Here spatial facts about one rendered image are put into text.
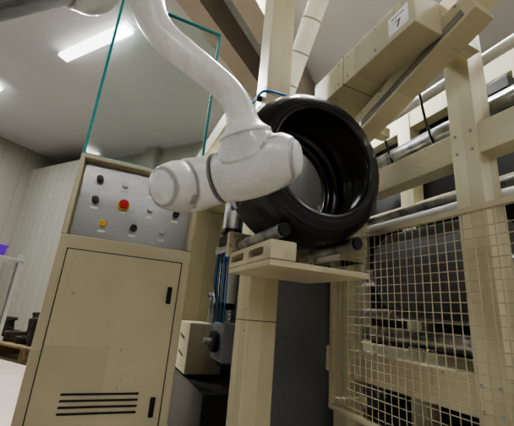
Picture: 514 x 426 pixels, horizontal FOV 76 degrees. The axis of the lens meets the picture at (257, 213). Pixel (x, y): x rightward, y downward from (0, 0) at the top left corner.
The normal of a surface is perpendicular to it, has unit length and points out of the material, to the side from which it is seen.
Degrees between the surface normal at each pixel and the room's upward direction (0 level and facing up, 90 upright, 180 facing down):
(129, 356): 90
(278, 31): 90
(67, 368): 90
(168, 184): 113
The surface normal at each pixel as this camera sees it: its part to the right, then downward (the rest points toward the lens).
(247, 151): -0.30, -0.08
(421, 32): -0.08, 0.95
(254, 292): 0.41, -0.23
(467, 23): 0.05, 0.84
